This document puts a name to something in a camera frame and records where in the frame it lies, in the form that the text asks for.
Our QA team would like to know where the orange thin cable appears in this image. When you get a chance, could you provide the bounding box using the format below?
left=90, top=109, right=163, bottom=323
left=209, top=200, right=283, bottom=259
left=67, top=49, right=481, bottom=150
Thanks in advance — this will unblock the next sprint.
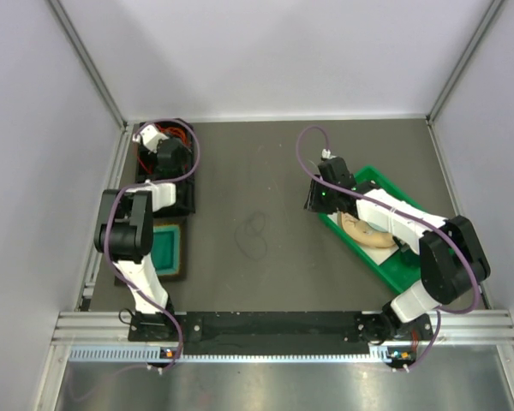
left=160, top=122, right=192, bottom=145

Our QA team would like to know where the grey thin cable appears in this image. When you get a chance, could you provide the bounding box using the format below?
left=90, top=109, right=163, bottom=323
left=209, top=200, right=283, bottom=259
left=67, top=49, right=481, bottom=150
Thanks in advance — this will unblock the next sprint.
left=234, top=212, right=269, bottom=260

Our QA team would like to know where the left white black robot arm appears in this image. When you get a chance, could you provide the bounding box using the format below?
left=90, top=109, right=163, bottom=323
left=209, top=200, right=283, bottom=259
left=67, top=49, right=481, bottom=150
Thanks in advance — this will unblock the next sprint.
left=93, top=119, right=199, bottom=340

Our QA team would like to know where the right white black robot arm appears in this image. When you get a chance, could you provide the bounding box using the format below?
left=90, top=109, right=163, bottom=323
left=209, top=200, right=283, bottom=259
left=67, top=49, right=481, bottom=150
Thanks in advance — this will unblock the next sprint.
left=305, top=149, right=491, bottom=341

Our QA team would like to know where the black compartment organizer bin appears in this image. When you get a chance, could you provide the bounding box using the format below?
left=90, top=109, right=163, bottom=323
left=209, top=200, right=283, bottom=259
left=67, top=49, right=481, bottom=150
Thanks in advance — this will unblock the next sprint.
left=133, top=119, right=196, bottom=218

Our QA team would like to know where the beige painted ceramic plate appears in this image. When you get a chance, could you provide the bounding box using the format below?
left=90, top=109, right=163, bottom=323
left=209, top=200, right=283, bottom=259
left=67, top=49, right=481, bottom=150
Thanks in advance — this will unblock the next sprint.
left=338, top=212, right=395, bottom=249

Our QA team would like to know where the white square board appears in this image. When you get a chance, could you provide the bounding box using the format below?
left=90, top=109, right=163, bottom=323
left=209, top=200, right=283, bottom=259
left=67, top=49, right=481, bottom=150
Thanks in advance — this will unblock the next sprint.
left=328, top=212, right=398, bottom=265

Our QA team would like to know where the teal sponge on black tray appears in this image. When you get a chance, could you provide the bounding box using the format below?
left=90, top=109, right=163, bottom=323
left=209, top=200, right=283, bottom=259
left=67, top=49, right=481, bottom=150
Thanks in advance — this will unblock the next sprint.
left=151, top=219, right=186, bottom=282

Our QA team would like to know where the green plastic tray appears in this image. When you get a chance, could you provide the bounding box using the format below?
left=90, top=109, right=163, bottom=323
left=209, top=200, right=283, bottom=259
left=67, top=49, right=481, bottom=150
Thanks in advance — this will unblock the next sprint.
left=318, top=165, right=422, bottom=294

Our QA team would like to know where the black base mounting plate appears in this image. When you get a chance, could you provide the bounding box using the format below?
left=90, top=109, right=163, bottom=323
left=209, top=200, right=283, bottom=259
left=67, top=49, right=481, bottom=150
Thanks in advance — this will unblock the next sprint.
left=128, top=311, right=432, bottom=343

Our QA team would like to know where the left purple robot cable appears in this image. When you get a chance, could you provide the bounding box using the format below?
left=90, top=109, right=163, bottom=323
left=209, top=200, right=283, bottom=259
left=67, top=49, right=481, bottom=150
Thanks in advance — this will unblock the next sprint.
left=105, top=118, right=201, bottom=373

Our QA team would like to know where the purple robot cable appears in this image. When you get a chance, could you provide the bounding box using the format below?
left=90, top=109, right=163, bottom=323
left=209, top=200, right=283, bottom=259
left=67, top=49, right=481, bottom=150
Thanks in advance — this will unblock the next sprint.
left=105, top=118, right=201, bottom=373
left=296, top=125, right=481, bottom=372

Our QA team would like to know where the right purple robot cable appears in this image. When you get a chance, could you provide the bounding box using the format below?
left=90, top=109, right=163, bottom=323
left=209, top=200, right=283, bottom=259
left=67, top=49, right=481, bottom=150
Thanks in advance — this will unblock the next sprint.
left=296, top=125, right=481, bottom=372

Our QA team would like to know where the aluminium front frame rail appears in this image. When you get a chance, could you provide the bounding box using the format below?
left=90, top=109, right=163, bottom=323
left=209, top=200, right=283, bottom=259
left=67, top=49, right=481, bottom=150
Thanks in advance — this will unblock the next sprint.
left=51, top=310, right=514, bottom=345

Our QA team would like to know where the grey slotted cable duct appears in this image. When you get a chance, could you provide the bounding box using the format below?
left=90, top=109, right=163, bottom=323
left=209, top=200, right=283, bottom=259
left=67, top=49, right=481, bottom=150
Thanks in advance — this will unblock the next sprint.
left=69, top=345, right=415, bottom=365

